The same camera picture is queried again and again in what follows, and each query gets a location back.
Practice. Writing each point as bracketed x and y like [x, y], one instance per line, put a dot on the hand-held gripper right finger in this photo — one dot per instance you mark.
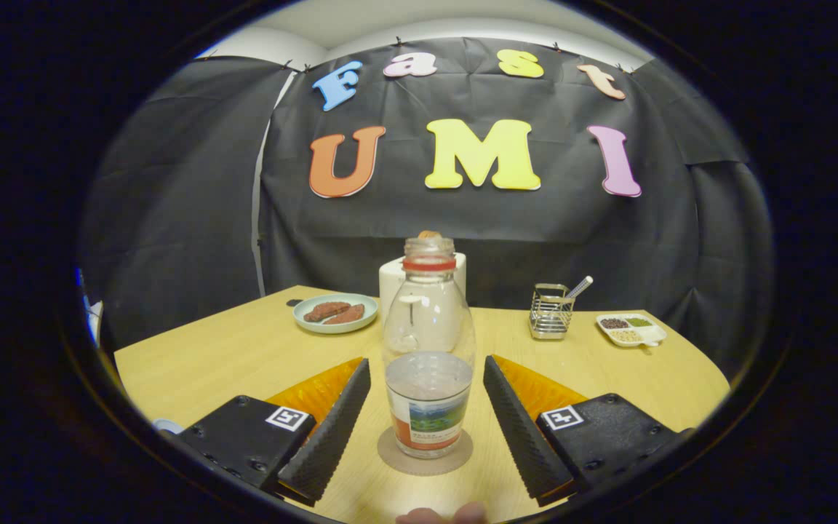
[524, 437]

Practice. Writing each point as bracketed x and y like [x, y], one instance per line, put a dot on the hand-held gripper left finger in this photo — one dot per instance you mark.
[332, 437]

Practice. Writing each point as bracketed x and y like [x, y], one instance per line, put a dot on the round brown coaster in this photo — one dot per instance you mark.
[390, 458]

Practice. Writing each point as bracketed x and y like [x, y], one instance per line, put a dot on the clear plastic juice bottle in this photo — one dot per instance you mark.
[428, 393]

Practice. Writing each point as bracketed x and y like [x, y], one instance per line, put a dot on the white cup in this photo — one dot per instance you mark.
[166, 425]

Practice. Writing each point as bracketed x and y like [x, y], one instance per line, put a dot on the pale green plate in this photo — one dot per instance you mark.
[317, 327]

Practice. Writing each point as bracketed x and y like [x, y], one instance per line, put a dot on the wooden table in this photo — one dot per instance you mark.
[244, 356]

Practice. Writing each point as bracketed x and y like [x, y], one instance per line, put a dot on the brown bread slice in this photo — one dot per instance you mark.
[324, 311]
[350, 315]

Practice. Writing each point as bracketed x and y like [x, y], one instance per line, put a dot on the white divided dish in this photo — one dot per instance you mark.
[630, 331]

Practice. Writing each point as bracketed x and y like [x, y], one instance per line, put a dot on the white toaster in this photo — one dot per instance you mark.
[390, 280]

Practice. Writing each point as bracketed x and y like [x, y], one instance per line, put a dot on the toast in toaster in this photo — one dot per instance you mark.
[430, 234]

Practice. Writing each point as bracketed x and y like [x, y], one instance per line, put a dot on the black backdrop cloth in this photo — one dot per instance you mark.
[404, 218]

